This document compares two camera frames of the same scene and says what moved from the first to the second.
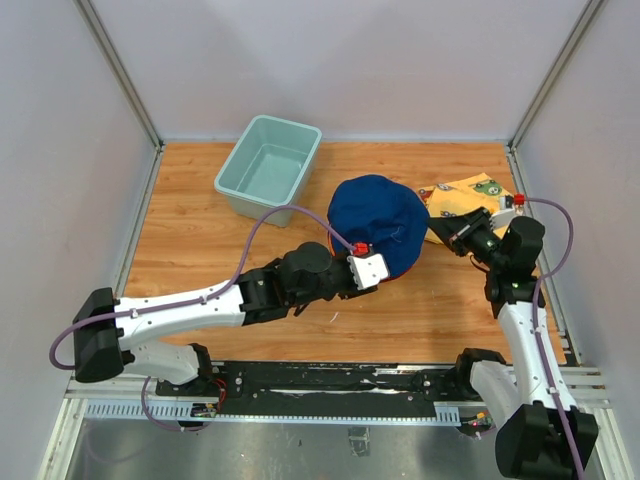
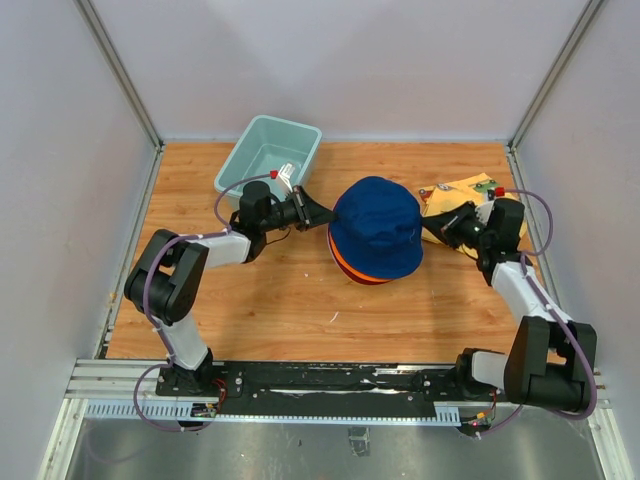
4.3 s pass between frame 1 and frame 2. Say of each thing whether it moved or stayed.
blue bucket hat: stayed
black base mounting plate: stayed
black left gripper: moved
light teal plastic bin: stayed
